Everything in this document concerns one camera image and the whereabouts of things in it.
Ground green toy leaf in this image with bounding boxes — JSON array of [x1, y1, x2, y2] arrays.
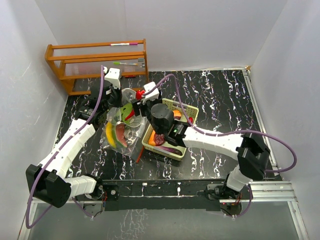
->
[[115, 102, 134, 125]]

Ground clear bag of white discs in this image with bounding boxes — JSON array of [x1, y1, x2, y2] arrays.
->
[[106, 88, 146, 129]]

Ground dark red toy sweet potato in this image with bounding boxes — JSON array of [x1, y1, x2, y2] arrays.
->
[[153, 134, 165, 146]]

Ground pale green perforated basket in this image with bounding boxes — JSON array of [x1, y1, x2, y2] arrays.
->
[[141, 98, 199, 161]]

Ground red watermelon slice toy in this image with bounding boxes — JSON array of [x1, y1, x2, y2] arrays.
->
[[113, 123, 128, 148]]

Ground yellow toy banana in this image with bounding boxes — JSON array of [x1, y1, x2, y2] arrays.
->
[[105, 121, 117, 149]]

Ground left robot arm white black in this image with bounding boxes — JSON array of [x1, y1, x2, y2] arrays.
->
[[25, 82, 122, 208]]

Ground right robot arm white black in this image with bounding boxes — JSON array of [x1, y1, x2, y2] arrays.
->
[[132, 99, 270, 200]]

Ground purple toy eggplant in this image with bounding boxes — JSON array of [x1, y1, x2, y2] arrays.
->
[[158, 146, 183, 156]]

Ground green marker pen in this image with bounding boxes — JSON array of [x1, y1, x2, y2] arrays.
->
[[113, 61, 138, 66]]

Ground wooden shelf rack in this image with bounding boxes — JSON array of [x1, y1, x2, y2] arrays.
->
[[44, 39, 150, 96]]

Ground pink white marker pen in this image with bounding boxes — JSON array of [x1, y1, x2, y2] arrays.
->
[[110, 42, 138, 47]]

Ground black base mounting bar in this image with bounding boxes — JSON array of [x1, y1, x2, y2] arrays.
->
[[74, 178, 253, 213]]

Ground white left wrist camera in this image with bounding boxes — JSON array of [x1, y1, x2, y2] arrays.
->
[[103, 66, 122, 90]]

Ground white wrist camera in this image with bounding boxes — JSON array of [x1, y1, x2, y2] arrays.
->
[[103, 66, 122, 90], [142, 81, 160, 104]]

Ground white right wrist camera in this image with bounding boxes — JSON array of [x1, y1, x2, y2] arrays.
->
[[142, 81, 160, 104]]

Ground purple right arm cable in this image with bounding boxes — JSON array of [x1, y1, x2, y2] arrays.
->
[[143, 73, 298, 218]]

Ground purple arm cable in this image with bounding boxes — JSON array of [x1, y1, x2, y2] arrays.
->
[[143, 73, 298, 218], [25, 64, 106, 230]]

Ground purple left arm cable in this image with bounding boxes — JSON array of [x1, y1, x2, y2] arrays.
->
[[25, 64, 106, 230]]

